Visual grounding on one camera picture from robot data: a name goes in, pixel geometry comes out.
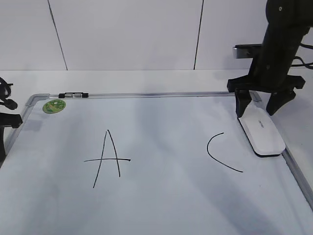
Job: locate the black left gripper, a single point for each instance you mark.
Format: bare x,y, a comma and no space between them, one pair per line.
7,120

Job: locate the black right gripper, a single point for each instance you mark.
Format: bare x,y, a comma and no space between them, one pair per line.
269,69

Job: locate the white board eraser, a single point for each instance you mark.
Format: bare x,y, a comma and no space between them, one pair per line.
261,132

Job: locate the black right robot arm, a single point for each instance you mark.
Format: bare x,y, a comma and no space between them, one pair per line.
288,22

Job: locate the round green sticker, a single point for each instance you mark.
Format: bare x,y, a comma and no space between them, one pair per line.
54,106

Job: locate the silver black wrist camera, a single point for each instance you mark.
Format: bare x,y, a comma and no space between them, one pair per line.
245,51

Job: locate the white board with grey frame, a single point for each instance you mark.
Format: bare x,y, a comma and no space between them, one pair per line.
135,165

